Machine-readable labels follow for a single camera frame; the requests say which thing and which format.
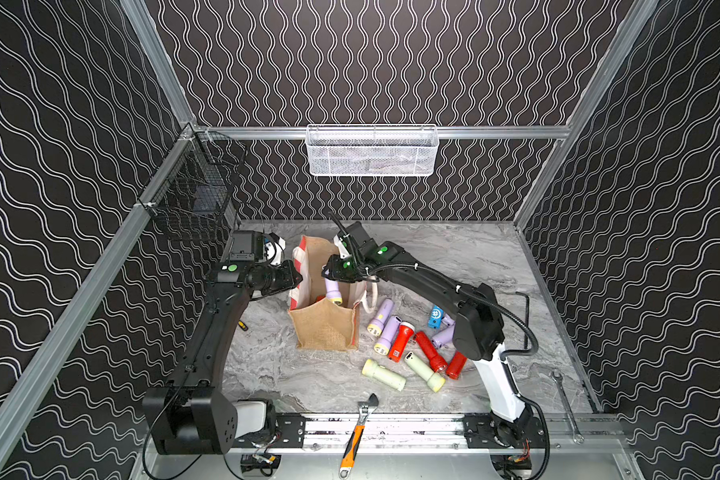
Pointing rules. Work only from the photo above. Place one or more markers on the white wire mesh basket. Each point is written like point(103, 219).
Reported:
point(366, 150)

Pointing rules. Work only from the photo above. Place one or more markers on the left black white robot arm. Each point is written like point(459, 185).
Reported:
point(190, 415)

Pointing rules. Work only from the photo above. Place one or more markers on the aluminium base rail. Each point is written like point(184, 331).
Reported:
point(329, 433)

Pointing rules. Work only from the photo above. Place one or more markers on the red jute Christmas tote bag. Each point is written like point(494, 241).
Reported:
point(325, 314)

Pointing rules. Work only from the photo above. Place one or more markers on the blue white flashlight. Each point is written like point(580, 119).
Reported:
point(436, 317)

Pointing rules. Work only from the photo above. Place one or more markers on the purple flashlight beside red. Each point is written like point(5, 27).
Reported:
point(386, 340)

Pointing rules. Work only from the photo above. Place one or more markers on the green flashlight right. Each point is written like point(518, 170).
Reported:
point(434, 380)

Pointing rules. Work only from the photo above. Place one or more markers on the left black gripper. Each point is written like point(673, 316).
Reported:
point(289, 274)

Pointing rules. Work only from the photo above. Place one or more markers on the silver combination wrench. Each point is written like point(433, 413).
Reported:
point(566, 405)

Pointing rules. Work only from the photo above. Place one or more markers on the green flashlight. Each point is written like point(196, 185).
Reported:
point(434, 380)
point(372, 369)

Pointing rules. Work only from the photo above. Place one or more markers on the red flashlight lower middle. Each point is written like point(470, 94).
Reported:
point(436, 361)

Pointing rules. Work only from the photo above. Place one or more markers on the purple flashlight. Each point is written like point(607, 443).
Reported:
point(444, 337)
point(333, 292)
point(378, 322)
point(447, 321)
point(386, 340)

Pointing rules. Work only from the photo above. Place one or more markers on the black wire mesh basket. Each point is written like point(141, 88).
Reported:
point(194, 200)

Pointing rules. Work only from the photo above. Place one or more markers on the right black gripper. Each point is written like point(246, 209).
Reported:
point(333, 270)

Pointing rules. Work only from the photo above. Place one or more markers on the red flashlight lower right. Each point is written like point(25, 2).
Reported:
point(456, 365)

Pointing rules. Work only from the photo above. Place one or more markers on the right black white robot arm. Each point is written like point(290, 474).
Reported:
point(486, 332)

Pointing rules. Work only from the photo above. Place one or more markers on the orange handled adjustable wrench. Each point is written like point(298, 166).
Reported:
point(366, 408)

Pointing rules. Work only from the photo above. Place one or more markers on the black hex key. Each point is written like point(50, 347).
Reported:
point(526, 318)

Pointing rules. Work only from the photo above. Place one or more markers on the green flashlight left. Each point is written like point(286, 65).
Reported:
point(372, 369)

